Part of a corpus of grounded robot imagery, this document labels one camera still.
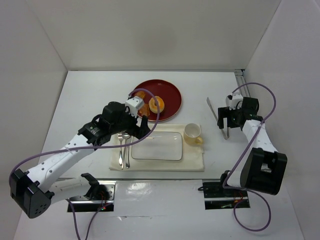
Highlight metal tongs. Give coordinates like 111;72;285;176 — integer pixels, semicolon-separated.
206;97;231;141

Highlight round orange bread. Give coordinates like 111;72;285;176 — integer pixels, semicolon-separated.
148;96;165;114

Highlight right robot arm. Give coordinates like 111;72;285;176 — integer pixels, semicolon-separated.
217;93;288;195

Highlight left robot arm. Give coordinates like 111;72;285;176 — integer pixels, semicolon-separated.
9;97;150;219

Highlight brown bread piece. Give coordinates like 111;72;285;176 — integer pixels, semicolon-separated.
134;91;150;117

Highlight silver spoon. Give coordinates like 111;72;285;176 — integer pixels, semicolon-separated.
123;132;132;169

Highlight silver fork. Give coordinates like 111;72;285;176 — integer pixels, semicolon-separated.
117;132;125;170

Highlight clear rectangular glass tray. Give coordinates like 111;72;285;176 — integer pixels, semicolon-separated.
131;131;183;161

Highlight cream cup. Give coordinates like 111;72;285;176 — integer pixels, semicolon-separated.
183;123;203;145

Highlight round red plate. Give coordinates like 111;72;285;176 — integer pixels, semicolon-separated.
134;79;182;122

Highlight cream cloth napkin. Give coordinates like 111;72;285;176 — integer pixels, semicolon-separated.
109;124;205;172

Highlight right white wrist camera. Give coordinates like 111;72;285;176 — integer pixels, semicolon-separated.
226;92;244;110

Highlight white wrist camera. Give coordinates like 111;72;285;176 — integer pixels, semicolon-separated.
124;96;144;118
226;92;244;110

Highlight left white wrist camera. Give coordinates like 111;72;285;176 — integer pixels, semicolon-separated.
124;96;144;118

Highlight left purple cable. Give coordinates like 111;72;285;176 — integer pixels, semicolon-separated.
8;89;167;240

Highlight aluminium frame rail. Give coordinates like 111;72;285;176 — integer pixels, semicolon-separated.
234;69;251;97

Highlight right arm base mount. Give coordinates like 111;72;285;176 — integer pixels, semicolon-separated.
197;181;251;210

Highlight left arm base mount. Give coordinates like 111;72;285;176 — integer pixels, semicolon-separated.
69;180;116;213

